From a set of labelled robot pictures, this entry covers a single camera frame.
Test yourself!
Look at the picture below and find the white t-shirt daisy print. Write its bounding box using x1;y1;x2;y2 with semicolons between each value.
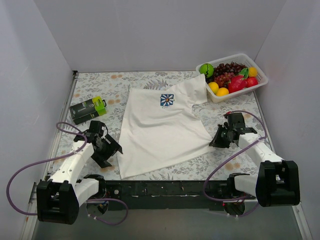
117;74;212;179

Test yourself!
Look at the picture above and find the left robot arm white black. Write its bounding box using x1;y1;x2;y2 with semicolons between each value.
36;120;122;225

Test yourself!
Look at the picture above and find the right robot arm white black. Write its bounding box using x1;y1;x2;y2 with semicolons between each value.
209;110;301;207

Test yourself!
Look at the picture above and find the black green cardboard box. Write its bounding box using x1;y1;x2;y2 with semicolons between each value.
69;96;107;125

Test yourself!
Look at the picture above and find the yellow orange front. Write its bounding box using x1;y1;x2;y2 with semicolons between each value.
215;87;229;97

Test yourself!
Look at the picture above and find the yellow orange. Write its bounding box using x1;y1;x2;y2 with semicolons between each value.
208;82;220;94
215;87;229;97

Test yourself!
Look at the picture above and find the red dragon fruit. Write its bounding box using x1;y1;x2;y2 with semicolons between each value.
228;75;248;94

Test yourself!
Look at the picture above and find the yellow orange left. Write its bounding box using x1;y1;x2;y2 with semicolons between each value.
208;82;220;94

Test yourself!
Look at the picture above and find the red apple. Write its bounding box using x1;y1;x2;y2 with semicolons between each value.
246;76;259;88

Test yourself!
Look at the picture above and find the red grape bunch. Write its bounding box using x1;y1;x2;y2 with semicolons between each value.
213;72;235;88

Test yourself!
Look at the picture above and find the yellow lemon back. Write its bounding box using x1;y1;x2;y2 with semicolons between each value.
248;67;258;78

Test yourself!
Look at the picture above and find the dark purple grape bunch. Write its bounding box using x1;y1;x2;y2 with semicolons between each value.
213;62;247;77

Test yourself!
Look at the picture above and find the green watermelon ball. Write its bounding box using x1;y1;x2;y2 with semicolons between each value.
198;63;214;79

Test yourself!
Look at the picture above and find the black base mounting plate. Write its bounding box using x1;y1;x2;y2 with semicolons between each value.
77;179;257;212

